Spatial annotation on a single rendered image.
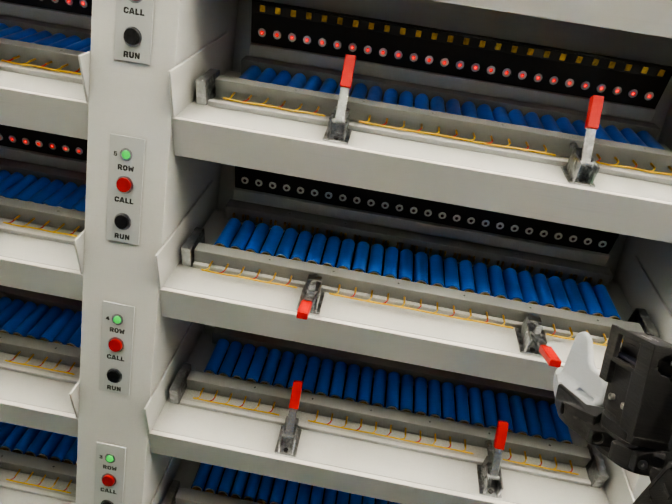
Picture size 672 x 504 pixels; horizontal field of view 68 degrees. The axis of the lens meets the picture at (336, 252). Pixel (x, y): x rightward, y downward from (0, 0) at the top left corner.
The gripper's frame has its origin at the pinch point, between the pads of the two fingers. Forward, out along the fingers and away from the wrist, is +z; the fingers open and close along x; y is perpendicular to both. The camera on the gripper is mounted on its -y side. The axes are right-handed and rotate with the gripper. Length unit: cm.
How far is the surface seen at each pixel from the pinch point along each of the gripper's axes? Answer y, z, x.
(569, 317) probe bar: 3.0, 18.4, -5.3
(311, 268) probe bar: 3.3, 18.6, 26.8
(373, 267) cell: 4.4, 21.4, 19.1
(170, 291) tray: -1.9, 14.4, 42.5
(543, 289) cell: 5.3, 23.3, -3.4
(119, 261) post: 1, 14, 49
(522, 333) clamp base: 0.4, 16.7, 0.4
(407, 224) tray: 10.5, 29.2, 15.1
